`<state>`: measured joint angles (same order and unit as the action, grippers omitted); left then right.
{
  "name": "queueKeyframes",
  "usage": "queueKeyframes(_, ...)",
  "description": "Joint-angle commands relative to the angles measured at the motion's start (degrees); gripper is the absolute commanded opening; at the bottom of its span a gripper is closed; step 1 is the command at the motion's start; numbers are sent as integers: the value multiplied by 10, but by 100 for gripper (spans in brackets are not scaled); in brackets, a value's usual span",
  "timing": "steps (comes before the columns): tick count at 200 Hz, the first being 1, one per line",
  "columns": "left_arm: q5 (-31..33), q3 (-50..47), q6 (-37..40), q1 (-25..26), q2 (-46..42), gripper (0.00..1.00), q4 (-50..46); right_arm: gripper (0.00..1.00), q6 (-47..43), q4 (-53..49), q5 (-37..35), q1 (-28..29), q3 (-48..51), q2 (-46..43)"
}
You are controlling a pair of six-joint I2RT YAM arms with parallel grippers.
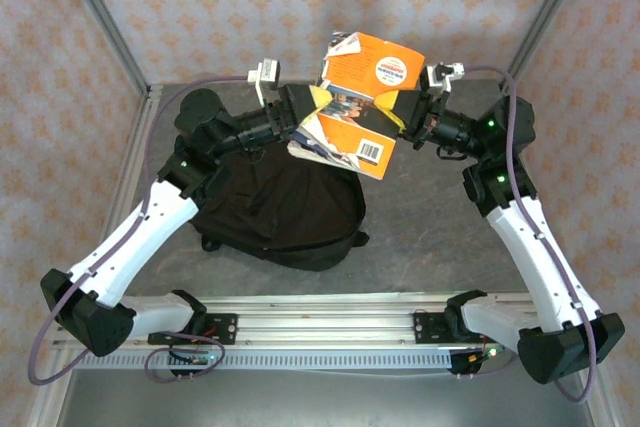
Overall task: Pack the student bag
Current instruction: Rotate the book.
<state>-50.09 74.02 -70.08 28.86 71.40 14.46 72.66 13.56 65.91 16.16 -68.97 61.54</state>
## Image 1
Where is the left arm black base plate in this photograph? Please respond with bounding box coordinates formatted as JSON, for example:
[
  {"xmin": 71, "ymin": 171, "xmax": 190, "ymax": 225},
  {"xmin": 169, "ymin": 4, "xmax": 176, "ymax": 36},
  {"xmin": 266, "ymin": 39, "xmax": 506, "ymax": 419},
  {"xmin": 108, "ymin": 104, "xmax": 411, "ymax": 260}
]
[{"xmin": 148, "ymin": 313, "xmax": 238, "ymax": 347}]

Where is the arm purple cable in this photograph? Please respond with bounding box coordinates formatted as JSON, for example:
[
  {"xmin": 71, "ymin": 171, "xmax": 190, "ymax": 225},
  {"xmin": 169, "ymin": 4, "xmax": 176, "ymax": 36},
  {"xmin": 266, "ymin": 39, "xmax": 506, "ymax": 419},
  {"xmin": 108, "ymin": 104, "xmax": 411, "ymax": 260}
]
[
  {"xmin": 27, "ymin": 75, "xmax": 251, "ymax": 387},
  {"xmin": 462, "ymin": 65, "xmax": 599, "ymax": 404}
]

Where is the aluminium frame post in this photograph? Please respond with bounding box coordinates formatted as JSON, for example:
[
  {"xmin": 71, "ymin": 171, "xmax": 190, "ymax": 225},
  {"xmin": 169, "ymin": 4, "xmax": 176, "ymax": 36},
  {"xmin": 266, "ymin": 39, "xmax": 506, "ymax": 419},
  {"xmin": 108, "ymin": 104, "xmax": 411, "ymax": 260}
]
[
  {"xmin": 54, "ymin": 0, "xmax": 151, "ymax": 94},
  {"xmin": 499, "ymin": 0, "xmax": 596, "ymax": 96}
]

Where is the aluminium mounting rail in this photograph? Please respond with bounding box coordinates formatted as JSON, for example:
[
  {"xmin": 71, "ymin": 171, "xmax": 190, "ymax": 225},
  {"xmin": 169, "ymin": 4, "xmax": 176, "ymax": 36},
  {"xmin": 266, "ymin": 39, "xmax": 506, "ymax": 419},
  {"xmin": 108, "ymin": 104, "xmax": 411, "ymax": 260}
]
[{"xmin": 52, "ymin": 291, "xmax": 599, "ymax": 351}]

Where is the aluminium side rail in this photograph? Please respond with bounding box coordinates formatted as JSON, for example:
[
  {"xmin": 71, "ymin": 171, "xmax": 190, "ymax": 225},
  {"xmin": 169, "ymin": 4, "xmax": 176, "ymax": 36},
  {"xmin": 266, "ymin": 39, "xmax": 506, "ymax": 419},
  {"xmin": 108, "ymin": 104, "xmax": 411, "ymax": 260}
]
[{"xmin": 79, "ymin": 84, "xmax": 164, "ymax": 308}]

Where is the grey metal lower panel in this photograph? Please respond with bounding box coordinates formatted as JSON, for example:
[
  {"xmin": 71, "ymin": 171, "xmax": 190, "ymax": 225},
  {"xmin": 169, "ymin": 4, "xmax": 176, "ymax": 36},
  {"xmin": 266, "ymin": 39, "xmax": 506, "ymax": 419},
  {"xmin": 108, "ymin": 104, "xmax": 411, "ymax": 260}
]
[{"xmin": 54, "ymin": 369, "xmax": 596, "ymax": 427}]

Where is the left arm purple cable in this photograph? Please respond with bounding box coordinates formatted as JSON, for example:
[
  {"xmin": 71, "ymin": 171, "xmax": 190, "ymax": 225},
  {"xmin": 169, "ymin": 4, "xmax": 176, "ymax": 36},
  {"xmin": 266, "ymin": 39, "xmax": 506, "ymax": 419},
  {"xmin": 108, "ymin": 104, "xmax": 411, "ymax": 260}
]
[{"xmin": 27, "ymin": 75, "xmax": 251, "ymax": 387}]

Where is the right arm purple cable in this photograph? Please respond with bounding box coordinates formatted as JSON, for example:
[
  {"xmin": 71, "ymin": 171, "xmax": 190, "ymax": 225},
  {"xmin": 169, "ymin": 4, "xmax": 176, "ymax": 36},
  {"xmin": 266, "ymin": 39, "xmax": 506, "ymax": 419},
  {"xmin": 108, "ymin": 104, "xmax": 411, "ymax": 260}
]
[{"xmin": 462, "ymin": 65, "xmax": 599, "ymax": 404}]

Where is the small green circuit board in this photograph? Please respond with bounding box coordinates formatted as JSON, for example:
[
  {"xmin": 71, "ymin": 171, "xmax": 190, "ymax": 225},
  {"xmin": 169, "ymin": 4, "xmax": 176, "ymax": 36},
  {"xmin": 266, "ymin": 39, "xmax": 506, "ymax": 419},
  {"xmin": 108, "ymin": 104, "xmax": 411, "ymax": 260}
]
[
  {"xmin": 168, "ymin": 350, "xmax": 217, "ymax": 367},
  {"xmin": 467, "ymin": 345, "xmax": 512, "ymax": 364}
]

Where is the orange illustrated paperback book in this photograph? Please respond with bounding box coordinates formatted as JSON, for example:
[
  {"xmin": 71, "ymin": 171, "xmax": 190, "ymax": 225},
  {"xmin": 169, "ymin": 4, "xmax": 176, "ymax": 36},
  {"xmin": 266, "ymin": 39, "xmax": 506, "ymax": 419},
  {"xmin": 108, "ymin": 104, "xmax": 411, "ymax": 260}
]
[{"xmin": 287, "ymin": 30, "xmax": 426, "ymax": 182}]

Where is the black backpack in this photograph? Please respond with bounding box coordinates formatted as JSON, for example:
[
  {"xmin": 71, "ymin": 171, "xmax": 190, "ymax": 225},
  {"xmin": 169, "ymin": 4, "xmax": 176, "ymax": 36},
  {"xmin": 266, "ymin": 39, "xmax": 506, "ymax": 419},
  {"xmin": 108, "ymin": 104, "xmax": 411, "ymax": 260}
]
[{"xmin": 189, "ymin": 139, "xmax": 371, "ymax": 272}]

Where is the grey slotted cable duct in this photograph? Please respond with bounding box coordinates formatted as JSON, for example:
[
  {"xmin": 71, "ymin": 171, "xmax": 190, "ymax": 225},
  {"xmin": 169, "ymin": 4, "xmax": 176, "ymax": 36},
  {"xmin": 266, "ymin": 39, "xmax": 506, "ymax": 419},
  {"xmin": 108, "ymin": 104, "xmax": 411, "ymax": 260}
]
[{"xmin": 73, "ymin": 350, "xmax": 454, "ymax": 371}]

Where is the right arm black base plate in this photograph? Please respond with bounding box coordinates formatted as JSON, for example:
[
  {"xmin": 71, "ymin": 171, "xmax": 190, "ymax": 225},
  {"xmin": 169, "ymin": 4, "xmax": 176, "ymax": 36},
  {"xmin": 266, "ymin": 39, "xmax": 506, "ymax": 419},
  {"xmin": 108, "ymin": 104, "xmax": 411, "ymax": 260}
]
[{"xmin": 413, "ymin": 310, "xmax": 501, "ymax": 346}]

